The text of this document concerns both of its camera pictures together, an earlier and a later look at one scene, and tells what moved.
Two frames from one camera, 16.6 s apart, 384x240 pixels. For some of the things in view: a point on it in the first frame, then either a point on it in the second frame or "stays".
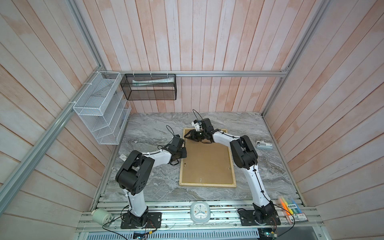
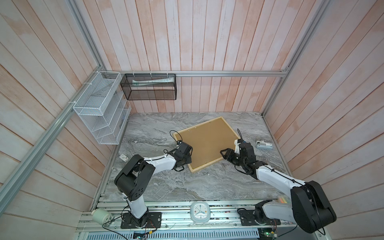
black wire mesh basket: [149, 86] stays
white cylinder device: [102, 216] stays
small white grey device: [262, 145] stays
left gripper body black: [182, 153] -> [186, 159]
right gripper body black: [199, 135] -> [237, 160]
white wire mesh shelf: [104, 107] stays
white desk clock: [200, 212] stays
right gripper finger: [191, 137] -> [229, 152]
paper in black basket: [153, 80] stays
